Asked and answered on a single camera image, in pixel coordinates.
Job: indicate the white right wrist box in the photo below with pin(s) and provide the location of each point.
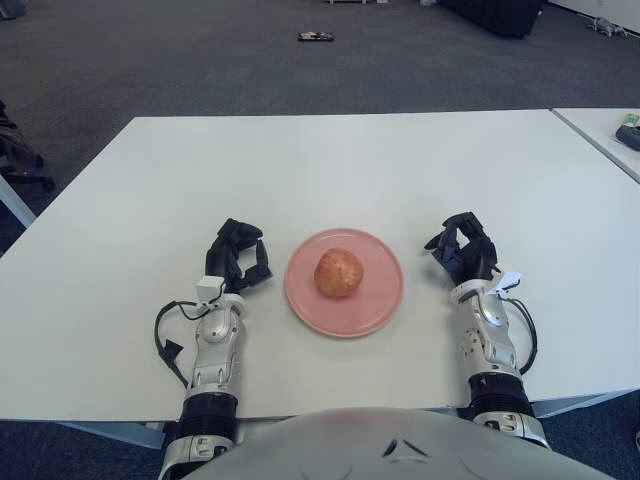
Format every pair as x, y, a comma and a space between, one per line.
507, 284

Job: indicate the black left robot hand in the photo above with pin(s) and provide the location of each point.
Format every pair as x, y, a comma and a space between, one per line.
222, 255

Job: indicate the dark grey handheld controller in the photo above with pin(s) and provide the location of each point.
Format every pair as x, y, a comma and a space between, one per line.
630, 136

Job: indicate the grey robot torso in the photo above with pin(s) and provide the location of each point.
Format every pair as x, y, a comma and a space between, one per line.
350, 445

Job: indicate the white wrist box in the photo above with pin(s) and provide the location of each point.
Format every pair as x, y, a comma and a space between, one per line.
209, 289
507, 284

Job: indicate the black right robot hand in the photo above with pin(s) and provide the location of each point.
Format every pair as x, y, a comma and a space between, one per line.
477, 260

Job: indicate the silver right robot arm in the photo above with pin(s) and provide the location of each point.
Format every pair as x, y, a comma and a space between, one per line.
490, 340

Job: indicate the green packet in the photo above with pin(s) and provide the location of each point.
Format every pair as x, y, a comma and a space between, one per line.
632, 120

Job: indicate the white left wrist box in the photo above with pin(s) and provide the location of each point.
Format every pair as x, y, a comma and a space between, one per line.
209, 289

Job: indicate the grey robot dog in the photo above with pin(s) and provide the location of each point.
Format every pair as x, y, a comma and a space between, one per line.
609, 26

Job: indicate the black furniture block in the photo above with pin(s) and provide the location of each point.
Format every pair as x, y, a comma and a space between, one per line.
495, 17

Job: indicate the white side table edge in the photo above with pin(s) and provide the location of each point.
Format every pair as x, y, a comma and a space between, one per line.
15, 200

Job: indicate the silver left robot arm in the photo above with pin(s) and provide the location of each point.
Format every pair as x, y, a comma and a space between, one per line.
215, 340

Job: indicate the pink round plate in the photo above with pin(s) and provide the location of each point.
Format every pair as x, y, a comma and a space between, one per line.
310, 305

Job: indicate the red yellow apple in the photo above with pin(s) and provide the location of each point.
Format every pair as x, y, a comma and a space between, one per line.
338, 272

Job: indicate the flat dark floor object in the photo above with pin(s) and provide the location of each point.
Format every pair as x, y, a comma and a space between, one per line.
315, 36

